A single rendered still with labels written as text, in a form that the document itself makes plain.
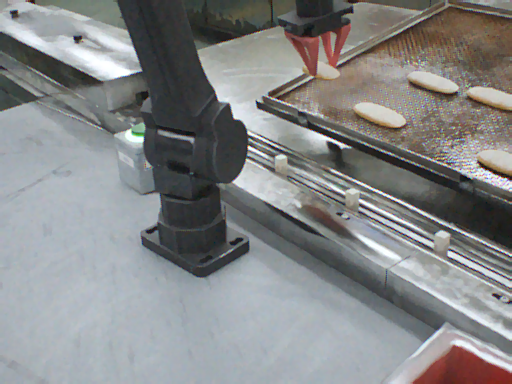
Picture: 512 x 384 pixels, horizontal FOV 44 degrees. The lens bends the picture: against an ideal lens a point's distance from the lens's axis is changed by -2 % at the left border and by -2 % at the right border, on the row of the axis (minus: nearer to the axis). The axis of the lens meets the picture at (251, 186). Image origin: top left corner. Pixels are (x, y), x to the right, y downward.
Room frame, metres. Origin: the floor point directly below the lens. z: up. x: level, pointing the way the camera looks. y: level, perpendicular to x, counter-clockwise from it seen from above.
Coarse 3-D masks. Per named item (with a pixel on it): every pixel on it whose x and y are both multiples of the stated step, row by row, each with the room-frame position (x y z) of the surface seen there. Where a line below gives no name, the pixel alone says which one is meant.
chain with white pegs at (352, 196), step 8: (136, 96) 1.16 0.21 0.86; (256, 160) 0.89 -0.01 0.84; (280, 160) 0.83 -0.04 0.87; (272, 168) 0.86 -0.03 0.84; (280, 168) 0.83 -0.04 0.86; (288, 176) 0.83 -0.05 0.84; (304, 184) 0.80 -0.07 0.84; (320, 192) 0.78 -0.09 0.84; (352, 192) 0.72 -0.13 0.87; (336, 200) 0.75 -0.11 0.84; (352, 200) 0.71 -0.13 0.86; (352, 208) 0.71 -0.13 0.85; (368, 216) 0.71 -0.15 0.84; (384, 224) 0.68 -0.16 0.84; (400, 232) 0.66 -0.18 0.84; (440, 232) 0.61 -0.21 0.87; (416, 240) 0.64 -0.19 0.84; (440, 240) 0.60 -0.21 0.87; (448, 240) 0.61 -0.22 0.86; (432, 248) 0.63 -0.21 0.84; (440, 248) 0.60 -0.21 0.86; (448, 248) 0.61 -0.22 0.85; (464, 264) 0.59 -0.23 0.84; (480, 272) 0.57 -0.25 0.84; (496, 280) 0.56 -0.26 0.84
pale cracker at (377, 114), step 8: (360, 104) 0.93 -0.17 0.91; (368, 104) 0.92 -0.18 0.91; (376, 104) 0.92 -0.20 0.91; (360, 112) 0.91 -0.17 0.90; (368, 112) 0.90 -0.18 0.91; (376, 112) 0.89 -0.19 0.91; (384, 112) 0.89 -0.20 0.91; (392, 112) 0.88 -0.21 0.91; (376, 120) 0.88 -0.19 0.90; (384, 120) 0.87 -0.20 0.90; (392, 120) 0.86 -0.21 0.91; (400, 120) 0.86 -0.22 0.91
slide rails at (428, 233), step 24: (144, 96) 1.18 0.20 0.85; (288, 168) 0.84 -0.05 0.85; (312, 192) 0.76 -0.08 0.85; (336, 192) 0.76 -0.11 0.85; (360, 216) 0.69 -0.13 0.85; (384, 216) 0.69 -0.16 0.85; (408, 240) 0.63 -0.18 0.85; (432, 240) 0.63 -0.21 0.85; (456, 240) 0.63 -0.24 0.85; (456, 264) 0.58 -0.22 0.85; (480, 264) 0.58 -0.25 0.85; (504, 264) 0.57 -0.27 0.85; (504, 288) 0.53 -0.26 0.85
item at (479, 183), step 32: (448, 0) 1.31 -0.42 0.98; (384, 32) 1.19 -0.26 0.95; (448, 32) 1.17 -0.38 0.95; (480, 32) 1.15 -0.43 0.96; (384, 64) 1.08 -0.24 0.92; (416, 64) 1.06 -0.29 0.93; (480, 64) 1.02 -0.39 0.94; (384, 96) 0.96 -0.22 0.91; (416, 96) 0.94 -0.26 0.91; (448, 96) 0.93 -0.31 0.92; (352, 128) 0.85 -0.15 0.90; (480, 128) 0.82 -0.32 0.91; (416, 160) 0.76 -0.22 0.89
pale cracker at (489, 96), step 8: (472, 88) 0.92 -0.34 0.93; (480, 88) 0.91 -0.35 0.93; (488, 88) 0.91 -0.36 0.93; (472, 96) 0.90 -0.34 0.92; (480, 96) 0.89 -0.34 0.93; (488, 96) 0.88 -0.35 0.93; (496, 96) 0.88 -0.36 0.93; (504, 96) 0.88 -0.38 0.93; (488, 104) 0.88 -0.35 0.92; (496, 104) 0.86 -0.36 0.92; (504, 104) 0.86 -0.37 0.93
